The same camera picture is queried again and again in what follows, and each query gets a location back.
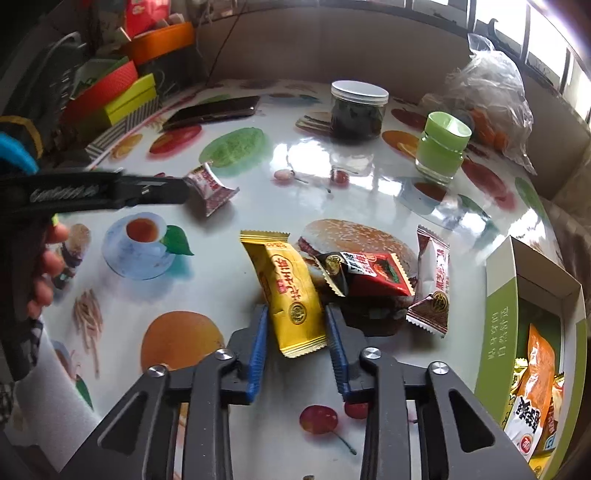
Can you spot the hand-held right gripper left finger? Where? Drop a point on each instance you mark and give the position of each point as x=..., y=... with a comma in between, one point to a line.
x=258, y=355

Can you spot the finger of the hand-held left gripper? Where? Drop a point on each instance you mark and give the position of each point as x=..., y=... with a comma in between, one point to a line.
x=157, y=191

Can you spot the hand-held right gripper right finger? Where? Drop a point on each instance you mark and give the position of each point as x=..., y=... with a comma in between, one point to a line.
x=337, y=355

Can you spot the small maroon and white packet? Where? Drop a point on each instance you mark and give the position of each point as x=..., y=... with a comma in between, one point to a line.
x=210, y=187

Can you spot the yellow snack packet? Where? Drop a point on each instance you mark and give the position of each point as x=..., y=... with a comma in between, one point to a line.
x=519, y=367
x=284, y=286

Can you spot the green cardboard box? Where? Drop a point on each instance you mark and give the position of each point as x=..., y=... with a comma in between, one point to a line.
x=496, y=323

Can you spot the large orange snack packet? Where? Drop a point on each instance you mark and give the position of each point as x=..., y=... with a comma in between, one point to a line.
x=535, y=383

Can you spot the orange and white snack packet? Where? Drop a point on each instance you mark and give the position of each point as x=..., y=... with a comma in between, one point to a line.
x=555, y=406

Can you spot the person's left hand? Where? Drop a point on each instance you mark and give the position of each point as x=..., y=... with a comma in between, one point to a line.
x=53, y=265

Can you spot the striped box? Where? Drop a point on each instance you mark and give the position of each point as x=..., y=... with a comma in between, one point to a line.
x=117, y=134

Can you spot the red and black snack packet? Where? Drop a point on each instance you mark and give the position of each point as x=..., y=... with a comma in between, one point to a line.
x=374, y=272

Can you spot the lime green box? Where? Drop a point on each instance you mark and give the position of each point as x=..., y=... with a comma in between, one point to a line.
x=131, y=99

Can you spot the black phone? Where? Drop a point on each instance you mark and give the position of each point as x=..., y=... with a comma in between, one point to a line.
x=212, y=112

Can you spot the red box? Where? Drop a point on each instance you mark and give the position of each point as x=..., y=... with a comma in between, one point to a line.
x=106, y=87

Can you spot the white and maroon snack packet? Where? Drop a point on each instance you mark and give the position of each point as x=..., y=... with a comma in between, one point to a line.
x=431, y=277

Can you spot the green paper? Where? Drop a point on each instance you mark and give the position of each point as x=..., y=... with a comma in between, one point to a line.
x=99, y=71

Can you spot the orange box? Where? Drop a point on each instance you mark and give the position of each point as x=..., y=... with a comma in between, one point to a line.
x=161, y=41

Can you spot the red snack bag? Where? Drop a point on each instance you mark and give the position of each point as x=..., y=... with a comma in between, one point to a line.
x=143, y=14

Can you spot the dark jar with white lid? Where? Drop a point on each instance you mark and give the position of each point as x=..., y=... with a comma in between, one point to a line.
x=358, y=115

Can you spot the glass jar with green lid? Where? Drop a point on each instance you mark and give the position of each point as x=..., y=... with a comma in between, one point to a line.
x=441, y=143

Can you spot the beige cloth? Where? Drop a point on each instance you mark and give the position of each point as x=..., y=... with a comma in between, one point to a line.
x=572, y=230

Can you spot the clear plastic bag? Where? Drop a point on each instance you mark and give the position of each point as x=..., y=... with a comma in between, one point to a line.
x=494, y=87

